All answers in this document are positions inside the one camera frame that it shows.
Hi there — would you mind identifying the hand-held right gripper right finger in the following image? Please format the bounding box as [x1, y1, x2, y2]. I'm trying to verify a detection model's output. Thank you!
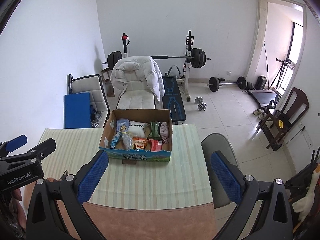
[211, 150, 293, 240]

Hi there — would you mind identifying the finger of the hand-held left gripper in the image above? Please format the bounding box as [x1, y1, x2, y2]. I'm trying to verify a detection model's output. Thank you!
[0, 134, 27, 158]
[21, 138, 57, 162]

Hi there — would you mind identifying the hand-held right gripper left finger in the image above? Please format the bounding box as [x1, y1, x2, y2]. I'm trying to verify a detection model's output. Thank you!
[26, 151, 110, 240]

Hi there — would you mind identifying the blue snack packet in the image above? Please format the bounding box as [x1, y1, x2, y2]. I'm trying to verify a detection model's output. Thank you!
[110, 131, 123, 148]

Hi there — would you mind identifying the printed cardboard box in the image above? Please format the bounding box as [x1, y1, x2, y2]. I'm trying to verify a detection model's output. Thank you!
[98, 109, 173, 164]

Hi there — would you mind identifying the clear plastic bag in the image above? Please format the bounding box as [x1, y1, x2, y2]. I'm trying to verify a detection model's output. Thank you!
[121, 132, 134, 150]

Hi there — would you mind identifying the orange panda snack packet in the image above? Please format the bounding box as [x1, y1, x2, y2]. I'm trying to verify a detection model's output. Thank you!
[132, 137, 148, 151]

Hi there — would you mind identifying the light blue tissue pack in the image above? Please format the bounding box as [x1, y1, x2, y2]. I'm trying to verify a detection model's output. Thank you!
[115, 119, 130, 133]

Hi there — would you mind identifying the white NMRY packet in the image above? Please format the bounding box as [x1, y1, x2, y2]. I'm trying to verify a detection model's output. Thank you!
[128, 120, 147, 138]

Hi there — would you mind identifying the red snack packet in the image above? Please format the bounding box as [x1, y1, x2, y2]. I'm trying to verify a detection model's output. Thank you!
[149, 139, 164, 152]

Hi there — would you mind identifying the green snack packet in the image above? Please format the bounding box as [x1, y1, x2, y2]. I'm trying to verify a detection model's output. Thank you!
[147, 121, 162, 139]

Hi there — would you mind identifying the person's left hand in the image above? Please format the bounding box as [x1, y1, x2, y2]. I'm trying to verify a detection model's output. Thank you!
[11, 189, 27, 229]

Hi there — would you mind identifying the grey shell chair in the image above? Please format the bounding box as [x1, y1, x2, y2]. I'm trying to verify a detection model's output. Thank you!
[201, 133, 244, 209]

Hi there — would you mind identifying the blue folded mat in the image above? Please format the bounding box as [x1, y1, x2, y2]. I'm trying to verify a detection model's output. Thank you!
[63, 92, 91, 129]

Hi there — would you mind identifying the white goose plush toy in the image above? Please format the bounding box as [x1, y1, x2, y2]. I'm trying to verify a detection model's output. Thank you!
[292, 162, 320, 222]

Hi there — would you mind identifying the white padded chair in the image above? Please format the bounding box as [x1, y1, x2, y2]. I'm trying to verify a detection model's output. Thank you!
[117, 79, 157, 110]

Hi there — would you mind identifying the black and blue weight bench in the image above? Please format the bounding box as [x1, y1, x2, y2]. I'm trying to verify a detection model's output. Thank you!
[161, 76, 187, 124]

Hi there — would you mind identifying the black treadmill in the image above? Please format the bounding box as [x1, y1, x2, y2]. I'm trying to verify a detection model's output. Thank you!
[247, 58, 295, 107]

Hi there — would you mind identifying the brown cardboard carton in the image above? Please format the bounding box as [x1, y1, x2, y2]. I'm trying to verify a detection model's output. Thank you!
[101, 69, 113, 98]

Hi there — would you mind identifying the short barbell with black plates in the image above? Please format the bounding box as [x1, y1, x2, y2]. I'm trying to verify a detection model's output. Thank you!
[207, 76, 247, 92]

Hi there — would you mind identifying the black heater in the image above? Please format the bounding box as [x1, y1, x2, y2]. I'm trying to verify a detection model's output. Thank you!
[255, 75, 268, 90]

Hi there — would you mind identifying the dark wooden chair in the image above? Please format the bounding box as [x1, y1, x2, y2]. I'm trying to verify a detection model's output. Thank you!
[255, 87, 310, 152]

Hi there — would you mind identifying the white down jacket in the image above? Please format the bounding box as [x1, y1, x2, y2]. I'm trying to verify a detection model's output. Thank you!
[110, 56, 165, 102]

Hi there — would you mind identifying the long barbell with black plates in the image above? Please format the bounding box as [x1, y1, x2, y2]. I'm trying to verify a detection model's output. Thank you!
[101, 47, 211, 68]

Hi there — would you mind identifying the white barbell rack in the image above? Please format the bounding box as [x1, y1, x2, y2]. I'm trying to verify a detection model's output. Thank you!
[122, 31, 195, 102]

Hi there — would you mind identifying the grey padded chair black frame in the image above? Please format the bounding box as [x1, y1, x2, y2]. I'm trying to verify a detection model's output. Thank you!
[67, 74, 110, 128]

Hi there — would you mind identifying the white wall socket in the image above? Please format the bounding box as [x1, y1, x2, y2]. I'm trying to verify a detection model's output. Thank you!
[297, 122, 314, 148]

